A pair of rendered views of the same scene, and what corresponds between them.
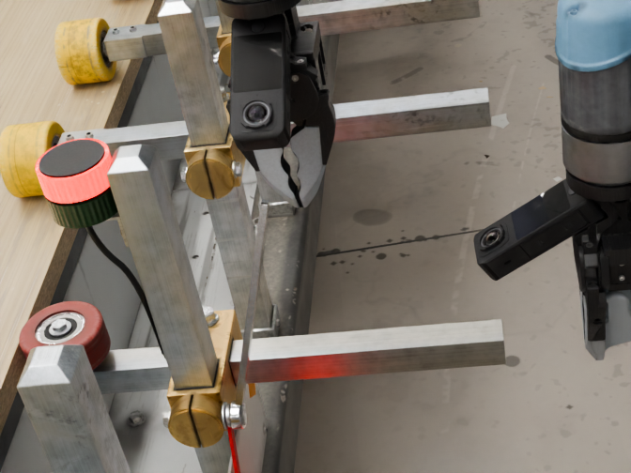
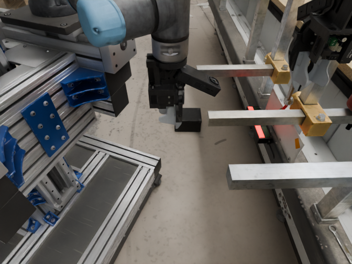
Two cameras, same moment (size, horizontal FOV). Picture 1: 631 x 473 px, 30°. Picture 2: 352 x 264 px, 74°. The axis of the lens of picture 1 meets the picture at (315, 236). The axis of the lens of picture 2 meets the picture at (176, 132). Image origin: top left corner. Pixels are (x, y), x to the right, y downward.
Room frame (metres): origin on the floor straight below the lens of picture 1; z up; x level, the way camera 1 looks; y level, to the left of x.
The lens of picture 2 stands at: (1.23, -0.33, 1.27)
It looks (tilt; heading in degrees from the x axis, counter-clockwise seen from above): 46 degrees down; 168
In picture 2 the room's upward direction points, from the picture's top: straight up
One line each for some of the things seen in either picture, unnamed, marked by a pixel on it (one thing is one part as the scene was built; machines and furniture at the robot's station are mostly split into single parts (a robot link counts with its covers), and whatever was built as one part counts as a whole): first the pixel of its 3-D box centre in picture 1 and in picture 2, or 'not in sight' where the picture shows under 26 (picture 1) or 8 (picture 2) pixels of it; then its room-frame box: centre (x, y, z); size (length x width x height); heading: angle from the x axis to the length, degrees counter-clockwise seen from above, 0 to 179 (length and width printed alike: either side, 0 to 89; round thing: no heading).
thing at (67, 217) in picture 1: (84, 195); not in sight; (0.82, 0.18, 1.08); 0.06 x 0.06 x 0.02
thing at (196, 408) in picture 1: (203, 377); (308, 112); (0.83, 0.13, 0.85); 0.14 x 0.06 x 0.05; 169
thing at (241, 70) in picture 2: not in sight; (259, 70); (0.59, 0.10, 0.84); 0.44 x 0.03 x 0.04; 79
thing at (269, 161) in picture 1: (278, 155); (318, 76); (0.91, 0.02, 1.02); 0.06 x 0.03 x 0.09; 169
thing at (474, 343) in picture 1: (270, 360); (287, 117); (0.84, 0.06, 0.84); 0.43 x 0.03 x 0.04; 79
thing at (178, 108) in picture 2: not in sight; (178, 106); (0.81, -0.23, 0.91); 0.05 x 0.02 x 0.09; 170
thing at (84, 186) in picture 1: (75, 170); not in sight; (0.82, 0.18, 1.10); 0.06 x 0.06 x 0.02
